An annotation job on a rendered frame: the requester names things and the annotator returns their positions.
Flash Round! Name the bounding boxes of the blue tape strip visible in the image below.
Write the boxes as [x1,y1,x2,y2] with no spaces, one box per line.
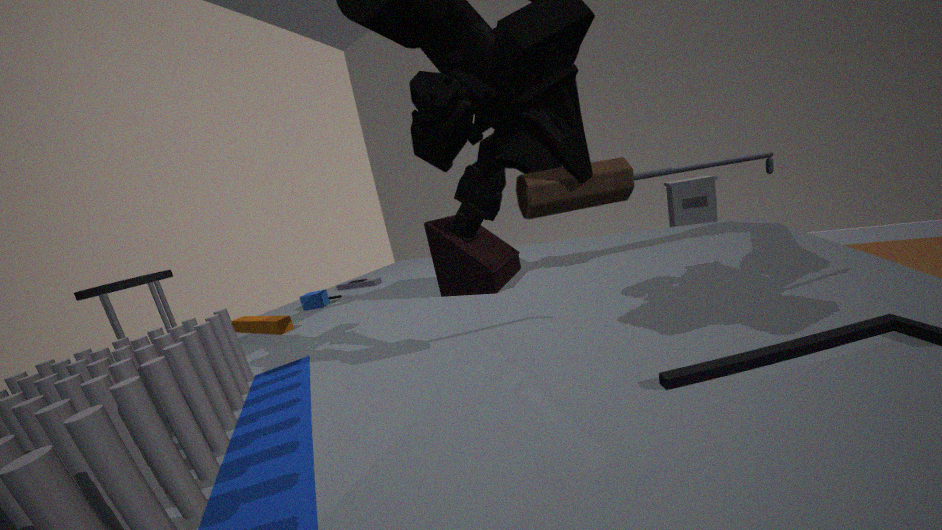
[198,356,318,530]

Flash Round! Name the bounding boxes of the black l-shaped bar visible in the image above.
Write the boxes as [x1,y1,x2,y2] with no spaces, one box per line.
[659,314,942,390]

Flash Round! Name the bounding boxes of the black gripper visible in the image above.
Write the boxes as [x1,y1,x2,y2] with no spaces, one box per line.
[441,0,595,183]

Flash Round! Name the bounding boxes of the orange rectangular block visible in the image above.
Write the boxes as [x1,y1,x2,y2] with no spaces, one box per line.
[232,315,294,335]

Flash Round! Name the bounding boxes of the blue cube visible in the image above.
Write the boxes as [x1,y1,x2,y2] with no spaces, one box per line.
[299,289,330,311]

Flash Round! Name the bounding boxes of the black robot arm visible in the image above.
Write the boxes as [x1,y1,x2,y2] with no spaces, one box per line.
[336,0,506,243]

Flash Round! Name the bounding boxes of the hook tool with brown handle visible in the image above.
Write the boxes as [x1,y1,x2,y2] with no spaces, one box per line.
[516,151,774,219]

